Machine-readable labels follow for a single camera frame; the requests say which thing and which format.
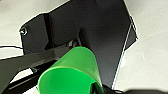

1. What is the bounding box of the silver base screw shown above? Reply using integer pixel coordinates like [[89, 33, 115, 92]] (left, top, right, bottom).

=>
[[20, 28, 29, 36]]

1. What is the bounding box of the thin blue cable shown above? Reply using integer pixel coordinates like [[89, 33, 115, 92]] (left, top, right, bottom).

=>
[[0, 44, 24, 51]]

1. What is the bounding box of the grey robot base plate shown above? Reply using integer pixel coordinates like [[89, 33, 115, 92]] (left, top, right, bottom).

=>
[[18, 0, 138, 91]]

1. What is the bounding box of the silver cylindrical base hub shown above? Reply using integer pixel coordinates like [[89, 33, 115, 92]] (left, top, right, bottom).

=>
[[68, 38, 83, 48]]

